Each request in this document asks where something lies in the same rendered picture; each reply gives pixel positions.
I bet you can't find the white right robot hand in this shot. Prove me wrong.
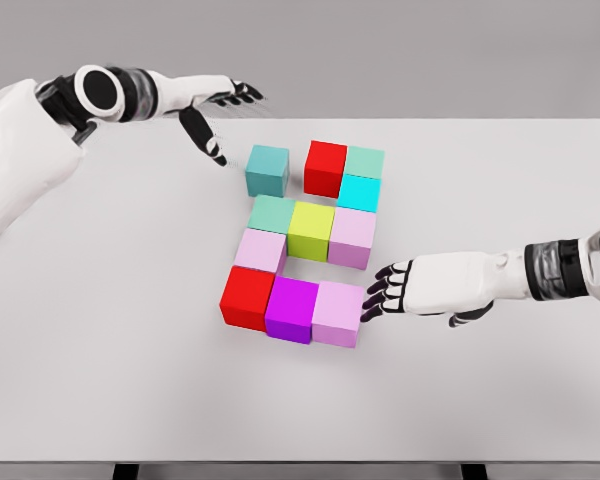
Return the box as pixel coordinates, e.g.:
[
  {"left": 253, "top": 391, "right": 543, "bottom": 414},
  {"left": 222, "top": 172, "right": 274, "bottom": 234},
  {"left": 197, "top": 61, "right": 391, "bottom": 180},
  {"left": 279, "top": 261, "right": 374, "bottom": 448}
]
[{"left": 360, "top": 252, "right": 495, "bottom": 329}]

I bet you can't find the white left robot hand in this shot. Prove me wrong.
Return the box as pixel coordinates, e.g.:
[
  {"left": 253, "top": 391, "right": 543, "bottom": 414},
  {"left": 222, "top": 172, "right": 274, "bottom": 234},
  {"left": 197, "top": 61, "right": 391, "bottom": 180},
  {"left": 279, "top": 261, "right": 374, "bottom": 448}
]
[{"left": 178, "top": 74, "right": 265, "bottom": 168}]

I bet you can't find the light pink cube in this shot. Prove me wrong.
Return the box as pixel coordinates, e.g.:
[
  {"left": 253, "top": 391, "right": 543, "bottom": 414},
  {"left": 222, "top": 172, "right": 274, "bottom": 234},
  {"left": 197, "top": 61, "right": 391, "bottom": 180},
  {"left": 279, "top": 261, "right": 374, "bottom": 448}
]
[
  {"left": 233, "top": 227, "right": 288, "bottom": 275},
  {"left": 311, "top": 280, "right": 367, "bottom": 350},
  {"left": 326, "top": 206, "right": 378, "bottom": 272}
]

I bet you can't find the teal cube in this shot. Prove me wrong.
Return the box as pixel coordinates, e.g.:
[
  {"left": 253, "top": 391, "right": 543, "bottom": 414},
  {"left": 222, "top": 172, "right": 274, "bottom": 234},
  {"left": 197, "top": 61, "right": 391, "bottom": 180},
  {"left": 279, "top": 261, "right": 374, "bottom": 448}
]
[{"left": 244, "top": 144, "right": 290, "bottom": 198}]

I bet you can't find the cyan cube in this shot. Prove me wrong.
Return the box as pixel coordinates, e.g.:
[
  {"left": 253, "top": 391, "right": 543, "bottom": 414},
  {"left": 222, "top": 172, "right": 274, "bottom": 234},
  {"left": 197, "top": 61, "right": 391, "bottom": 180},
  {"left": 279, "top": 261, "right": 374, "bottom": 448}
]
[{"left": 336, "top": 173, "right": 383, "bottom": 214}]

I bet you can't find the yellow-green cube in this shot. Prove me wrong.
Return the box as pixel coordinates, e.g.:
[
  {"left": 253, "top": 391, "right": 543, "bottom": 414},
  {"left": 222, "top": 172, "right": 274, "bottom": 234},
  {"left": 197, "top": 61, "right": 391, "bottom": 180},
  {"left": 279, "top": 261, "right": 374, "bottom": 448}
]
[{"left": 286, "top": 200, "right": 337, "bottom": 263}]

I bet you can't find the mint green cube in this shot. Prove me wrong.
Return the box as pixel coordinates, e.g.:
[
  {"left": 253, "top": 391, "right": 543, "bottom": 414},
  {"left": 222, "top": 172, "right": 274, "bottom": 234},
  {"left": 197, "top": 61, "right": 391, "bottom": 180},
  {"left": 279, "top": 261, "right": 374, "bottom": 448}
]
[
  {"left": 344, "top": 145, "right": 386, "bottom": 180},
  {"left": 247, "top": 194, "right": 297, "bottom": 235}
]

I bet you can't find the red cube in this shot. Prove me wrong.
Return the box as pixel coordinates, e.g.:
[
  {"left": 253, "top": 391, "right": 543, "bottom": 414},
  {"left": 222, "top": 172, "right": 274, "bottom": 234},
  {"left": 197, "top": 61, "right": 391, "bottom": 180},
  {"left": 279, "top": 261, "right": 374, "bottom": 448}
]
[
  {"left": 303, "top": 140, "right": 349, "bottom": 198},
  {"left": 219, "top": 265, "right": 277, "bottom": 333}
]

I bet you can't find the magenta cube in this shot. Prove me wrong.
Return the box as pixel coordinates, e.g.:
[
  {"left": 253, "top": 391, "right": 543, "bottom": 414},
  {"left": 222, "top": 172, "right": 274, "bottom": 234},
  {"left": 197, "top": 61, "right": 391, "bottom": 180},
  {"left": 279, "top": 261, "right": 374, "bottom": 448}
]
[{"left": 264, "top": 275, "right": 320, "bottom": 346}]

